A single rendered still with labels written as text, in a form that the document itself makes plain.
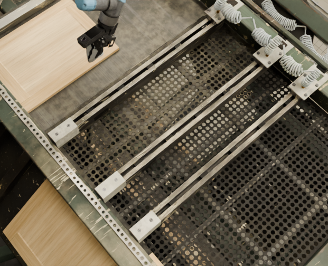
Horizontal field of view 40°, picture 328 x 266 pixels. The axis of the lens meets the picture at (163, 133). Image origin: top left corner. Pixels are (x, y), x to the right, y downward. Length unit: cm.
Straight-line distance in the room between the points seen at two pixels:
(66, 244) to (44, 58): 93
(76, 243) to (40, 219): 23
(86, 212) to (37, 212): 50
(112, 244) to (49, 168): 44
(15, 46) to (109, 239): 111
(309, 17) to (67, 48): 139
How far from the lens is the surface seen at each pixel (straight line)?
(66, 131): 207
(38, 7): 254
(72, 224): 229
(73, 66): 230
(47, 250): 240
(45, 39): 242
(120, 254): 191
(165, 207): 195
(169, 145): 202
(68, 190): 200
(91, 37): 180
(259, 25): 237
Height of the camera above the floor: 178
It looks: 15 degrees down
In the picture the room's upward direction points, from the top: 42 degrees clockwise
